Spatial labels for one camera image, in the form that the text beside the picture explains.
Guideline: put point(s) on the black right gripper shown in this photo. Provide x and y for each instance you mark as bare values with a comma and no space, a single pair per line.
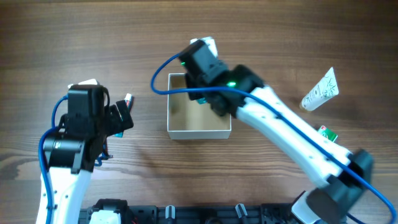
196,77

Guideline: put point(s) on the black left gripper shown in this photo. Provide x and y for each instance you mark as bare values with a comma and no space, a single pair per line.
118,124

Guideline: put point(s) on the white bamboo conditioner tube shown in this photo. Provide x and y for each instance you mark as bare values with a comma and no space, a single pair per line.
323,91

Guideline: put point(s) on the green soap box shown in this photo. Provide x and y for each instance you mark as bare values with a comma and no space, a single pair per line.
327,133

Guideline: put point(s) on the blue mouthwash bottle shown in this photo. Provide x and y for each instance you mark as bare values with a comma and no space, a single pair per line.
201,101

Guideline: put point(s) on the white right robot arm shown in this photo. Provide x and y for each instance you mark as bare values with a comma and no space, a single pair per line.
245,96

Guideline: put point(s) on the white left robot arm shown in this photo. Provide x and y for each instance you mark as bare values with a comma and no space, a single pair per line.
76,143

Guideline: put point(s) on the white cardboard box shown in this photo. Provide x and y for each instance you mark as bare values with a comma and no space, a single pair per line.
187,119

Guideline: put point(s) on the teal toothpaste tube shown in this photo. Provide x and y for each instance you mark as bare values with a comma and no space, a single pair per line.
129,100

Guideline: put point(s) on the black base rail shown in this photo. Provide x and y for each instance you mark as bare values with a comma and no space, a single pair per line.
118,211

